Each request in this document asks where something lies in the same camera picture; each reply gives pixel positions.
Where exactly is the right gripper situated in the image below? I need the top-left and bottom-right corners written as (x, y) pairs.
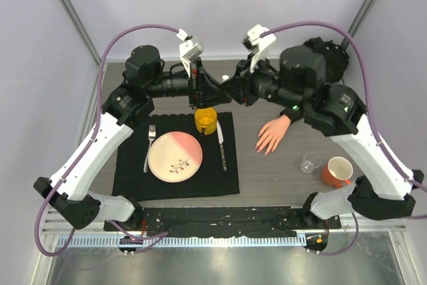
top-left (220, 54), bottom-right (304, 116)

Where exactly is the table knife patterned handle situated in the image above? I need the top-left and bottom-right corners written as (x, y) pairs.
top-left (217, 122), bottom-right (227, 172)

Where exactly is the yellow enamel mug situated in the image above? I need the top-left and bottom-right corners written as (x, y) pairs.
top-left (194, 107), bottom-right (218, 136)

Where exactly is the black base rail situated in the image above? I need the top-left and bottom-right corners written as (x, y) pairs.
top-left (103, 205), bottom-right (343, 236)

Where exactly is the pink and cream plate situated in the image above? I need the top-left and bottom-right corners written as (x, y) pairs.
top-left (148, 131), bottom-right (203, 183)

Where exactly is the black sleeve forearm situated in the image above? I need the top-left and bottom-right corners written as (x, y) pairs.
top-left (280, 36), bottom-right (350, 122)

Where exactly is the silver fork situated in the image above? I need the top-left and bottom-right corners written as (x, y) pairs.
top-left (143, 125), bottom-right (156, 173)

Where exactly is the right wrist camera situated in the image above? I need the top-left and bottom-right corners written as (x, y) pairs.
top-left (242, 24), bottom-right (276, 73)

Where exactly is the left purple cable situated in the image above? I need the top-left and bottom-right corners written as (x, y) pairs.
top-left (35, 24), bottom-right (183, 256)

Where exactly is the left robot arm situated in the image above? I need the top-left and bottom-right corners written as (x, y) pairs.
top-left (34, 45), bottom-right (232, 231)

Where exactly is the black cloth placemat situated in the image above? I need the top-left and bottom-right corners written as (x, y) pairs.
top-left (112, 112), bottom-right (240, 201)

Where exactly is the mannequin hand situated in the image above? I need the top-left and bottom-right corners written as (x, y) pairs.
top-left (255, 115), bottom-right (292, 155)

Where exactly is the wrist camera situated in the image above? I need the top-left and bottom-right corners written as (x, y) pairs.
top-left (177, 29), bottom-right (204, 77)
top-left (242, 24), bottom-right (276, 73)

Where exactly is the white cable duct strip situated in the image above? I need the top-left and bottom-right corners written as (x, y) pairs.
top-left (68, 234), bottom-right (306, 249)

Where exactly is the clear plastic cup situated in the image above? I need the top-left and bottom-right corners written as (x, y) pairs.
top-left (300, 152), bottom-right (322, 174)

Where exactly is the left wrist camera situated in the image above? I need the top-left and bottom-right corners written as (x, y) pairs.
top-left (177, 29), bottom-right (204, 77)

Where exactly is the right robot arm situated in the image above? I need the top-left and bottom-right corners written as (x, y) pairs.
top-left (220, 45), bottom-right (424, 228)

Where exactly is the orange ceramic mug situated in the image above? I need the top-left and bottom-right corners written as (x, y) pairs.
top-left (322, 156), bottom-right (354, 188)

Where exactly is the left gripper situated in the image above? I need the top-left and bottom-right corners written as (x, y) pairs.
top-left (147, 57), bottom-right (230, 110)

